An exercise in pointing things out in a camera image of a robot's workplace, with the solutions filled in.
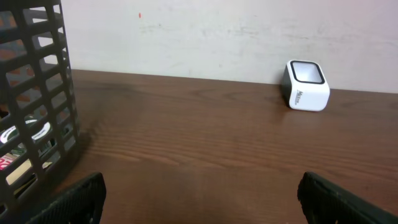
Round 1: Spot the grey plastic shopping basket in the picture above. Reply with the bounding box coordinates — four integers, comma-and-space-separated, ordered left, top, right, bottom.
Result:
1, 0, 80, 223

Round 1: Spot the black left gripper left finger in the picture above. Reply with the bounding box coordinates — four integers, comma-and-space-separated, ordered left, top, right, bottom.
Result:
26, 172, 106, 224

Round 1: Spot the white barcode scanner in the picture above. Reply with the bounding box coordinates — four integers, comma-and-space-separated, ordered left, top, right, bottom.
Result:
281, 60, 330, 111

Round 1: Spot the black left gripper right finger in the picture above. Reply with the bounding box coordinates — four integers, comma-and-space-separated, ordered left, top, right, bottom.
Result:
297, 172, 397, 224

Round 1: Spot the green round-label packet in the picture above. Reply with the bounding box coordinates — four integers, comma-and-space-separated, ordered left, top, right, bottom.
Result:
0, 119, 52, 144

